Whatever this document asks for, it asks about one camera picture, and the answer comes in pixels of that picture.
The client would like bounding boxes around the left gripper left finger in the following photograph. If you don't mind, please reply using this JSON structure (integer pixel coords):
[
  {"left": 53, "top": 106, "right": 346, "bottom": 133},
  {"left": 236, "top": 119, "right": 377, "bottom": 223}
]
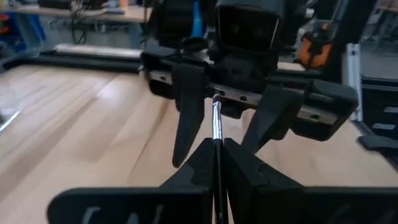
[{"left": 46, "top": 139, "right": 216, "bottom": 224}]

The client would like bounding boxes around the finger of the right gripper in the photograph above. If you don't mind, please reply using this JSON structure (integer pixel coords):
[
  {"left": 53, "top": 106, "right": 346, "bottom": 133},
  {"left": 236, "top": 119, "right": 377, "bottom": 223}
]
[
  {"left": 172, "top": 63, "right": 206, "bottom": 168},
  {"left": 241, "top": 88, "right": 304, "bottom": 155}
]

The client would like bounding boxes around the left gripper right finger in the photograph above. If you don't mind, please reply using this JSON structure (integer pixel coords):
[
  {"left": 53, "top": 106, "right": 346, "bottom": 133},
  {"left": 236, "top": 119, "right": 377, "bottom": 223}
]
[{"left": 224, "top": 138, "right": 398, "bottom": 224}]

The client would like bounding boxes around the black thin makeup brush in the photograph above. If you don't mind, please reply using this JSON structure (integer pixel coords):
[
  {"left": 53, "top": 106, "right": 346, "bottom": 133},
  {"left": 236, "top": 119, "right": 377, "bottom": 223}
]
[{"left": 211, "top": 94, "right": 230, "bottom": 224}]

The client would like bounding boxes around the blue upright object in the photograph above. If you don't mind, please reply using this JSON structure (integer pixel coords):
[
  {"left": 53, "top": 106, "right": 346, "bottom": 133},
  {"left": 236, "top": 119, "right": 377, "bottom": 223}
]
[{"left": 191, "top": 0, "right": 205, "bottom": 38}]

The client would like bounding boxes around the orange and black tool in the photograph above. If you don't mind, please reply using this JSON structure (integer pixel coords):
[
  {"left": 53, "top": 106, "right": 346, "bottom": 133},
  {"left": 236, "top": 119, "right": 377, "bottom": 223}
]
[{"left": 297, "top": 23, "right": 333, "bottom": 69}]

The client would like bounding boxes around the silver aluminium bar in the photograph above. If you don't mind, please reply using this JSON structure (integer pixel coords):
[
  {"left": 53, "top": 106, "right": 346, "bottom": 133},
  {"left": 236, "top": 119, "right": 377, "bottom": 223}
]
[{"left": 341, "top": 42, "right": 363, "bottom": 122}]

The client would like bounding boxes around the black drawer cabinet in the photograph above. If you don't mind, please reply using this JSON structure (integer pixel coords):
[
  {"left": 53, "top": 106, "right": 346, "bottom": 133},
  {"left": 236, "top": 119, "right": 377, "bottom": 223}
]
[{"left": 360, "top": 76, "right": 398, "bottom": 139}]

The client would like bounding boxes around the wooden workbench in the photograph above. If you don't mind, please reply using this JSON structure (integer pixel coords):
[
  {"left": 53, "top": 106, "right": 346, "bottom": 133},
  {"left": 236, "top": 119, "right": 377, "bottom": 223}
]
[{"left": 0, "top": 4, "right": 153, "bottom": 24}]

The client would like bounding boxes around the blue storage rack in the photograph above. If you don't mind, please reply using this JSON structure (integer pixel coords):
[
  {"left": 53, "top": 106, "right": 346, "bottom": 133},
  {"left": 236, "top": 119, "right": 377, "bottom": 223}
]
[{"left": 0, "top": 12, "right": 46, "bottom": 54}]

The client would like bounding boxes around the clear acrylic brush organizer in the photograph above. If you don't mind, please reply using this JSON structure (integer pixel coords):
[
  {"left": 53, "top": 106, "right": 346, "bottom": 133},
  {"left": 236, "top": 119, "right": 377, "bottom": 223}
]
[{"left": 0, "top": 107, "right": 21, "bottom": 133}]

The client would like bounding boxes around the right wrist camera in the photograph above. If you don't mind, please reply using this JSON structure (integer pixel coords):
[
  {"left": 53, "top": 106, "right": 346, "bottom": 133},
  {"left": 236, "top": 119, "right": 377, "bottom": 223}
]
[{"left": 216, "top": 0, "right": 285, "bottom": 54}]

